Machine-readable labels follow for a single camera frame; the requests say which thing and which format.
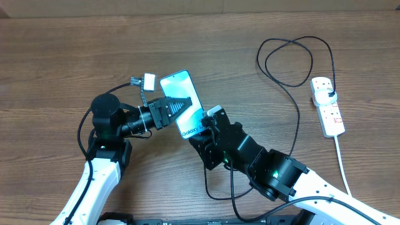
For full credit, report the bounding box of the white charger adapter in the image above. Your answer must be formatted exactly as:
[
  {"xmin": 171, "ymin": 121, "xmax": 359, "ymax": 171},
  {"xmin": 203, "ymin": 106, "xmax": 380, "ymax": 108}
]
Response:
[{"xmin": 312, "ymin": 89, "xmax": 338, "ymax": 107}]

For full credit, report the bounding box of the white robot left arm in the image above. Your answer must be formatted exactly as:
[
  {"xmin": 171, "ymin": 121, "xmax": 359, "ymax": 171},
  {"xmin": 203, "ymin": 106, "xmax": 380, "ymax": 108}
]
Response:
[{"xmin": 53, "ymin": 92, "xmax": 192, "ymax": 225}]

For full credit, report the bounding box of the blue smartphone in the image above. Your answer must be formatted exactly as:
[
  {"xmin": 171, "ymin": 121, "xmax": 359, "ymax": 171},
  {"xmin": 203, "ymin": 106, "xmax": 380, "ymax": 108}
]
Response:
[{"xmin": 160, "ymin": 70, "xmax": 204, "ymax": 139}]

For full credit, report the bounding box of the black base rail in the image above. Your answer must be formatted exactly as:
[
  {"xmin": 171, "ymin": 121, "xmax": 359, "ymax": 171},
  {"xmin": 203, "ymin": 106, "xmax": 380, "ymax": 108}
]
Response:
[{"xmin": 97, "ymin": 211, "xmax": 312, "ymax": 225}]

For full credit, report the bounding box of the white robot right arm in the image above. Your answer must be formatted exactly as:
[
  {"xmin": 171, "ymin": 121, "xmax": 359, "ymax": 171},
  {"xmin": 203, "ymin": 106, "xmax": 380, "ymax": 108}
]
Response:
[{"xmin": 189, "ymin": 106, "xmax": 399, "ymax": 224}]

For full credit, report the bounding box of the white power strip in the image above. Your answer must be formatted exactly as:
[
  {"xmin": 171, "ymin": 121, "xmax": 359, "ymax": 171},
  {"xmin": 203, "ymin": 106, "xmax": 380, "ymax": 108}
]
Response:
[{"xmin": 310, "ymin": 77, "xmax": 345, "ymax": 138}]

